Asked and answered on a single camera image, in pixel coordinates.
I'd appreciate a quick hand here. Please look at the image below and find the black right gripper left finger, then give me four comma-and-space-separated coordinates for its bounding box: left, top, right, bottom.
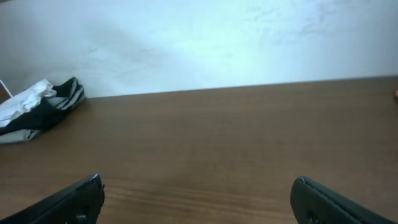
1, 174, 105, 224

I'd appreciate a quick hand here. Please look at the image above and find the white t-shirt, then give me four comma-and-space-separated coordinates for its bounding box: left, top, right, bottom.
1, 79, 57, 128

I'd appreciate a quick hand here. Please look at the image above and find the folded black garment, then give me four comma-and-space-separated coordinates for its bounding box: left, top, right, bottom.
0, 77, 86, 136

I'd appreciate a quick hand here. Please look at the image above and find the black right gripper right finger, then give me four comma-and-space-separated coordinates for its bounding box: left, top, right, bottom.
290, 176, 396, 224

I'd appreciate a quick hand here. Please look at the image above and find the folded beige garment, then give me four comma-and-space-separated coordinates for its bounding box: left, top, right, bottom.
0, 78, 86, 144

